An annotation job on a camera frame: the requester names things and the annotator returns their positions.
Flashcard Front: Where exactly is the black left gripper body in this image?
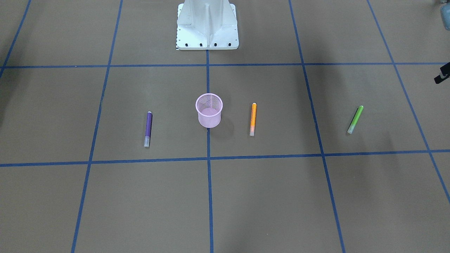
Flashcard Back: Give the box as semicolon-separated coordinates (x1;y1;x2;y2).
434;62;450;84

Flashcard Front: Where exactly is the green highlighter pen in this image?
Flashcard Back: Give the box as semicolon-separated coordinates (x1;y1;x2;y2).
347;105;364;134

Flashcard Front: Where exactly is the orange highlighter pen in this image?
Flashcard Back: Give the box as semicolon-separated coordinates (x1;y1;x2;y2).
249;103;257;137

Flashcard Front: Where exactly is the purple highlighter pen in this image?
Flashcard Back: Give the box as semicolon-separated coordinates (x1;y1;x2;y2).
144;111;153;148

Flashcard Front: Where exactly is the pink mesh pen holder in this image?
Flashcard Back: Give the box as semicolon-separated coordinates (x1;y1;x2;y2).
195;93;223;128

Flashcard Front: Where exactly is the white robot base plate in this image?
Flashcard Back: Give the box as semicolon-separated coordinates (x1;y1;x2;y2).
176;0;239;50

